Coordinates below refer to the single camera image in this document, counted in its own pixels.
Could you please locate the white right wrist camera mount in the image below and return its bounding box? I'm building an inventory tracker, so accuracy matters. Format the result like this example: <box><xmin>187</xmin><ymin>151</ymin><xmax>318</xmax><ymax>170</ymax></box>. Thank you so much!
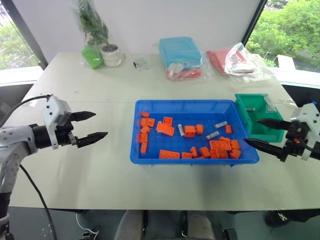
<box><xmin>291</xmin><ymin>100</ymin><xmax>320</xmax><ymax>161</ymax></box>

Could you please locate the flat orange block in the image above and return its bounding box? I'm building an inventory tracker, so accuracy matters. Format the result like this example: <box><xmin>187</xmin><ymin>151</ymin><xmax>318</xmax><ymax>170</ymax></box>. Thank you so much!
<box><xmin>155</xmin><ymin>121</ymin><xmax>176</xmax><ymax>137</ymax></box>

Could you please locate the red flat folder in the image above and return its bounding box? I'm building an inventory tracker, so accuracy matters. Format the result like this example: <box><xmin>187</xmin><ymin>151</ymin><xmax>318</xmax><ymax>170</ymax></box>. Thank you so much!
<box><xmin>206</xmin><ymin>48</ymin><xmax>254</xmax><ymax>76</ymax></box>

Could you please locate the green plastic bin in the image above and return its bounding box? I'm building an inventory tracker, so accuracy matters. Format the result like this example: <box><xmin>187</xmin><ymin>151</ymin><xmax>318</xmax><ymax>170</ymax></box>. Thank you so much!
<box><xmin>234</xmin><ymin>92</ymin><xmax>286</xmax><ymax>144</ymax></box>

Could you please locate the green bagged object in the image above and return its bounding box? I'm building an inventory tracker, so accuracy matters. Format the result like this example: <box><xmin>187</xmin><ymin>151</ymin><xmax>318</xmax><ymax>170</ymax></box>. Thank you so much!
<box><xmin>80</xmin><ymin>44</ymin><xmax>104</xmax><ymax>70</ymax></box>

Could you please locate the white round item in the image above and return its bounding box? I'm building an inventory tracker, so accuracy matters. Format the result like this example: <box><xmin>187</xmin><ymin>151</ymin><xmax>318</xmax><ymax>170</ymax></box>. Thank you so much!
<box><xmin>167</xmin><ymin>62</ymin><xmax>185</xmax><ymax>76</ymax></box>

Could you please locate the coral red flat item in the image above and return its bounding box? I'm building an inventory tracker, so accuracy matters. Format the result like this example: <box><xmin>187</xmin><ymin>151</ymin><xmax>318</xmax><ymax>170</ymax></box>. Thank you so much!
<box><xmin>164</xmin><ymin>68</ymin><xmax>203</xmax><ymax>81</ymax></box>

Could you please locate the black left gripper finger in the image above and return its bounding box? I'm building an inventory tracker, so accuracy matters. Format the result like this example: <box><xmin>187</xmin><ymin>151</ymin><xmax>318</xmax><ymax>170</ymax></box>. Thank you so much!
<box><xmin>75</xmin><ymin>131</ymin><xmax>109</xmax><ymax>149</ymax></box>
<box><xmin>70</xmin><ymin>110</ymin><xmax>97</xmax><ymax>123</ymax></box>

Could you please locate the thin white cable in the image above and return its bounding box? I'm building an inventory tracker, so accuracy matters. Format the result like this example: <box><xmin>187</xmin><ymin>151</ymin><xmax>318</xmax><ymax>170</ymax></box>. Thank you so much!
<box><xmin>75</xmin><ymin>211</ymin><xmax>100</xmax><ymax>239</ymax></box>

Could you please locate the long orange block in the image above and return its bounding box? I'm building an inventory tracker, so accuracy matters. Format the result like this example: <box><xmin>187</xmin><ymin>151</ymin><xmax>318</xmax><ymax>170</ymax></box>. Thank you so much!
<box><xmin>158</xmin><ymin>149</ymin><xmax>181</xmax><ymax>160</ymax></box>

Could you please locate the black wheeled base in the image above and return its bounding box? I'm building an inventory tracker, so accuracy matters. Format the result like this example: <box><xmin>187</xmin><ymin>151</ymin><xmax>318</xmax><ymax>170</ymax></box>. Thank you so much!
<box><xmin>264</xmin><ymin>209</ymin><xmax>320</xmax><ymax>229</ymax></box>

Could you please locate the orange plastic toy brick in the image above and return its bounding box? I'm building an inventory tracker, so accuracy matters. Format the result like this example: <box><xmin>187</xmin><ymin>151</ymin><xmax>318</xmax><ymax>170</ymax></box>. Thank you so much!
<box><xmin>209</xmin><ymin>139</ymin><xmax>232</xmax><ymax>151</ymax></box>
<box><xmin>209</xmin><ymin>148</ymin><xmax>230</xmax><ymax>160</ymax></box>

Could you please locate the black hanging cable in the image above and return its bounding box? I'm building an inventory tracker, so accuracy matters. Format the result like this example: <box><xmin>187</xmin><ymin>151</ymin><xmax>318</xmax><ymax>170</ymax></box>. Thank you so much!
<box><xmin>19</xmin><ymin>163</ymin><xmax>59</xmax><ymax>240</ymax></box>

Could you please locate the crumpled clear plastic bag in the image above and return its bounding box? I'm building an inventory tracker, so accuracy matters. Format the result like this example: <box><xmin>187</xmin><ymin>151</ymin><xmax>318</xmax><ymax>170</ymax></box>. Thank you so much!
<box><xmin>224</xmin><ymin>41</ymin><xmax>276</xmax><ymax>81</ymax></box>

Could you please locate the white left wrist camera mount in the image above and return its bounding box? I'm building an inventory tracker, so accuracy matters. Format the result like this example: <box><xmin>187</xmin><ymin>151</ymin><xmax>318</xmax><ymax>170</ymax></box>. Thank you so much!
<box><xmin>41</xmin><ymin>95</ymin><xmax>72</xmax><ymax>151</ymax></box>

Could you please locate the tall orange block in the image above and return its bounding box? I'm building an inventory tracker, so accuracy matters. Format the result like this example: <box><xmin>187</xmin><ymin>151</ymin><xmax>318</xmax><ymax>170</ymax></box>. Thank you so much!
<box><xmin>183</xmin><ymin>125</ymin><xmax>197</xmax><ymax>138</ymax></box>

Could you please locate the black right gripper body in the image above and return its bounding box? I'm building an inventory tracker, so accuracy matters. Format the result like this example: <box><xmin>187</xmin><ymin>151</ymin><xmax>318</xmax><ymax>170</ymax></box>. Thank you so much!
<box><xmin>283</xmin><ymin>120</ymin><xmax>310</xmax><ymax>156</ymax></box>

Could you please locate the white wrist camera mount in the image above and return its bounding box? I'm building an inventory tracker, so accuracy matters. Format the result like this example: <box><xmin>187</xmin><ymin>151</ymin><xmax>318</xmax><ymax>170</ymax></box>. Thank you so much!
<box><xmin>291</xmin><ymin>100</ymin><xmax>320</xmax><ymax>161</ymax></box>
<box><xmin>41</xmin><ymin>95</ymin><xmax>72</xmax><ymax>151</ymax></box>

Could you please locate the grey rounded shape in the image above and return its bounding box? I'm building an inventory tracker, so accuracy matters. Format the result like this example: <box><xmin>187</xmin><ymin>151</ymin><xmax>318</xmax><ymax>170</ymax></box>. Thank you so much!
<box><xmin>114</xmin><ymin>209</ymin><xmax>145</xmax><ymax>240</ymax></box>
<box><xmin>186</xmin><ymin>210</ymin><xmax>216</xmax><ymax>240</ymax></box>

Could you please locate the white plant pot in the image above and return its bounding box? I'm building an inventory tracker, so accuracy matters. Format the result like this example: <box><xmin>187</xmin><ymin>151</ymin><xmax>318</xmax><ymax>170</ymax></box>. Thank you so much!
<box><xmin>99</xmin><ymin>43</ymin><xmax>121</xmax><ymax>67</ymax></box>

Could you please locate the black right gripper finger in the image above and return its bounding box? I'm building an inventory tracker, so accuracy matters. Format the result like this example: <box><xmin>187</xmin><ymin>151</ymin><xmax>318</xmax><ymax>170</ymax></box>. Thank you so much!
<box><xmin>243</xmin><ymin>138</ymin><xmax>287</xmax><ymax>163</ymax></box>
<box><xmin>255</xmin><ymin>118</ymin><xmax>292</xmax><ymax>131</ymax></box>

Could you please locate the blue block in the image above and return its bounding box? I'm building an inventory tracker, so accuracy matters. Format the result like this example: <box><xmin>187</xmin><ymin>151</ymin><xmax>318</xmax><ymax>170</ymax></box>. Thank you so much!
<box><xmin>158</xmin><ymin>36</ymin><xmax>203</xmax><ymax>71</ymax></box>

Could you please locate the small clear plastic bag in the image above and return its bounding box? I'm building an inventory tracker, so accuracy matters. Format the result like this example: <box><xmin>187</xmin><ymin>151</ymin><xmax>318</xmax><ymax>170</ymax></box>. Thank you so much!
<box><xmin>132</xmin><ymin>57</ymin><xmax>153</xmax><ymax>73</ymax></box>

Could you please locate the blue plastic tray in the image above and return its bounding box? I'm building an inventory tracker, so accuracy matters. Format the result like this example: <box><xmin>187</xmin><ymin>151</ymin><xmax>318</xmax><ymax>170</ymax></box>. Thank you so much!
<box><xmin>129</xmin><ymin>99</ymin><xmax>261</xmax><ymax>168</ymax></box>

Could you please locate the artificial green plant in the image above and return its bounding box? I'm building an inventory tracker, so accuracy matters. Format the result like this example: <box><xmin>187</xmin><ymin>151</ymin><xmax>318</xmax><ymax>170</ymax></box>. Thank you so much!
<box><xmin>71</xmin><ymin>0</ymin><xmax>110</xmax><ymax>49</ymax></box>

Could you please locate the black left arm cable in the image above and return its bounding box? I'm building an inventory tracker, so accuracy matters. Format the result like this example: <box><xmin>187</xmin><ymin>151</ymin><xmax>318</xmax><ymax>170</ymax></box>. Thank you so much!
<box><xmin>0</xmin><ymin>94</ymin><xmax>53</xmax><ymax>126</ymax></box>

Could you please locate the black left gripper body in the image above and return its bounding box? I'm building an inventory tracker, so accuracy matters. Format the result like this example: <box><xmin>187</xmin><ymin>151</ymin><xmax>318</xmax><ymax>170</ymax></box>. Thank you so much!
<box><xmin>55</xmin><ymin>113</ymin><xmax>79</xmax><ymax>148</ymax></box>

